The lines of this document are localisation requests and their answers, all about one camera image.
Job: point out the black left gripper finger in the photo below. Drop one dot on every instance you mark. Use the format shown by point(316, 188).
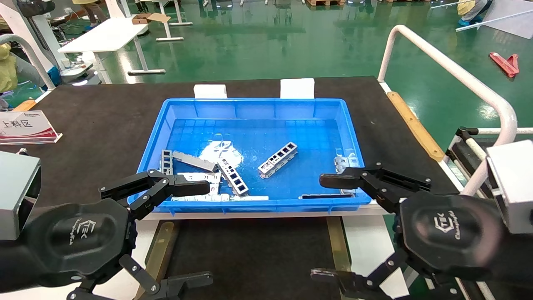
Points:
point(187, 281)
point(187, 187)

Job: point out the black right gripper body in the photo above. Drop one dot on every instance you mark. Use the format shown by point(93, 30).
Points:
point(449, 235)

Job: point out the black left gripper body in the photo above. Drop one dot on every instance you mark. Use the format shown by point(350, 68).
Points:
point(79, 237)

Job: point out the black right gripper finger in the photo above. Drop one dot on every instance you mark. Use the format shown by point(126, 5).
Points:
point(341, 180)
point(354, 285)

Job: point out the grey metal ladder bracket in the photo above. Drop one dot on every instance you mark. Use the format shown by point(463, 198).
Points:
point(167, 160)
point(230, 173)
point(278, 159)

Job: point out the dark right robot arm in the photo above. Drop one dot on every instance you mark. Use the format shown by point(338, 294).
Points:
point(516, 266)

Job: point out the long thin silver part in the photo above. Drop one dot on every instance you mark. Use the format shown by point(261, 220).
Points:
point(250, 198)

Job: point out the dark thin metal bar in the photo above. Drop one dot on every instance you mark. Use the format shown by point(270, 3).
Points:
point(325, 196)

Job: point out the flat grey metal plate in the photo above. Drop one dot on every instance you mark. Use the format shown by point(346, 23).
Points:
point(193, 161)

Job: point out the long wooden edge strip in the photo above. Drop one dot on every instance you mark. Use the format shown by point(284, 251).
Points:
point(414, 125)

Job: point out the blue plastic bin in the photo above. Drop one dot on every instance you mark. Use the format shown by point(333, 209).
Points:
point(270, 112)

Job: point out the white paper label left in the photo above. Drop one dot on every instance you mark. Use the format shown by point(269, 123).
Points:
point(210, 91)

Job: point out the white paper label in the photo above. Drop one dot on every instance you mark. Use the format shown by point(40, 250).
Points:
point(297, 88)
point(210, 91)

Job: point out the white paper label right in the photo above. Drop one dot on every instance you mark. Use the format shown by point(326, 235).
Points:
point(297, 88)

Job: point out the black table mat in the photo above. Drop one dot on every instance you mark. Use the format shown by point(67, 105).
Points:
point(104, 125)

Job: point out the white red sign placard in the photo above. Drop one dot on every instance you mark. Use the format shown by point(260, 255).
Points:
point(25, 125)

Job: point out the short wooden edge strip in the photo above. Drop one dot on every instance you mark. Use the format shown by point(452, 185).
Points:
point(25, 105)

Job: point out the white tube handrail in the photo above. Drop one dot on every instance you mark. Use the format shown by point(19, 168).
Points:
point(449, 68)

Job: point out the round white machine base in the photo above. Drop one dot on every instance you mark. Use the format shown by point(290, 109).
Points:
point(77, 71)

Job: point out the white work table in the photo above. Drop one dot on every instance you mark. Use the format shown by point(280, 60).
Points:
point(108, 33)

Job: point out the open cardboard box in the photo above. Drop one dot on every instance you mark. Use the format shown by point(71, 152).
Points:
point(141, 18)

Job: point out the wooden pallet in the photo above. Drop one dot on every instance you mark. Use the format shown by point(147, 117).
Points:
point(325, 2)

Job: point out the red floor object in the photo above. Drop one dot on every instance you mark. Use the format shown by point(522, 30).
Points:
point(506, 64)

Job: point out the person in yellow clothing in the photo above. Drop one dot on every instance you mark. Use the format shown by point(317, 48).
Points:
point(6, 71)
point(468, 6)

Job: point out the grey tube handrail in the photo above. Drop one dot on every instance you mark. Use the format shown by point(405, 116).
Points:
point(31, 54)

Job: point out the white machine column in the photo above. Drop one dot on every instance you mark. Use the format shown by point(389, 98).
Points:
point(21, 29)

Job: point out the long white pole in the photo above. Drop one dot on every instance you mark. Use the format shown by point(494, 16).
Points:
point(491, 21)

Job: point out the white floor board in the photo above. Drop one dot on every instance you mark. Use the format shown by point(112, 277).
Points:
point(516, 23)

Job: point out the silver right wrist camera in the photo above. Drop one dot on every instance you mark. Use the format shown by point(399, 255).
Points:
point(514, 187)

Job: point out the black frame with white roll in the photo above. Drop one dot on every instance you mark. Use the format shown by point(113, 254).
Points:
point(458, 154)

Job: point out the white table frame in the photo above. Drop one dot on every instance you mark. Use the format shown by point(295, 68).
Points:
point(168, 39)

